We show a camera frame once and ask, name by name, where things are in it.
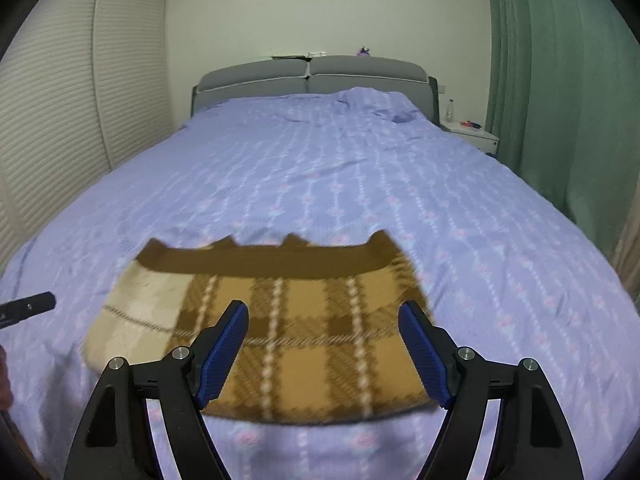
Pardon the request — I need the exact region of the white louvered wardrobe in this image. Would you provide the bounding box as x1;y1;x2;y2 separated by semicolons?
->
0;0;177;271

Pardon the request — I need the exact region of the grey upholstered headboard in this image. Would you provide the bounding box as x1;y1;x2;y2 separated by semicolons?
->
192;55;441;129

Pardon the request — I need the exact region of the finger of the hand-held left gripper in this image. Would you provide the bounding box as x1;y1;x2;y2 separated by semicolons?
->
0;291;56;330

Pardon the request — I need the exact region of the white nightstand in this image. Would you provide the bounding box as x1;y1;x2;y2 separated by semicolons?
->
442;120;500;157

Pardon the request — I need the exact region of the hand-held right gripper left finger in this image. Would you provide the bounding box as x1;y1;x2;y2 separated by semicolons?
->
64;300;250;480

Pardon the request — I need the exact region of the brown plaid knit sweater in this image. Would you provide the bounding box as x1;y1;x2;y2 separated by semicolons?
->
82;230;436;426

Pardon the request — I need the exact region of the purple floral bed sheet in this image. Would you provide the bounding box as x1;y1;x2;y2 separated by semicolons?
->
0;86;640;480

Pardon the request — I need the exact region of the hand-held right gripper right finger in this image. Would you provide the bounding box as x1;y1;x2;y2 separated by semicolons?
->
398;300;585;480

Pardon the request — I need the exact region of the beige curtain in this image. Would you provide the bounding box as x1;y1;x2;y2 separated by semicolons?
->
611;210;640;302

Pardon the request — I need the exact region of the green curtain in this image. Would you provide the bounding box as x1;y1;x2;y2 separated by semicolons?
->
484;0;640;262

